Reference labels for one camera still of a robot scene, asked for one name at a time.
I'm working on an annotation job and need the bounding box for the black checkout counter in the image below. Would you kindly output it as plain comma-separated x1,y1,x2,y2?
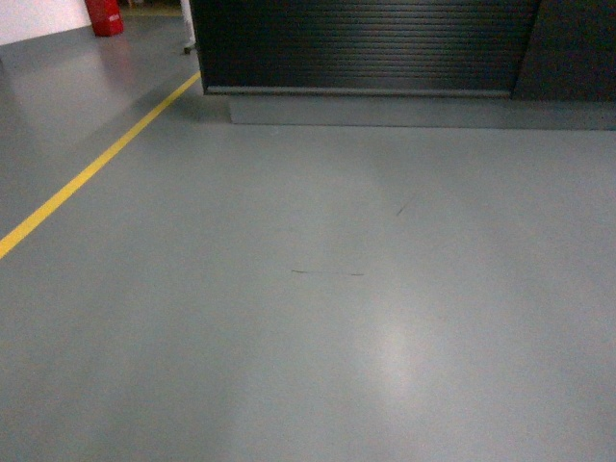
192,1,615,131

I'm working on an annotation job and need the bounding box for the white stand leg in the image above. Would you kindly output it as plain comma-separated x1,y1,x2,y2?
180,0,195,55

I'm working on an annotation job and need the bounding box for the red fire extinguisher box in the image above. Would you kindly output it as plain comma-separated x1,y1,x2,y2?
85,0,124,37

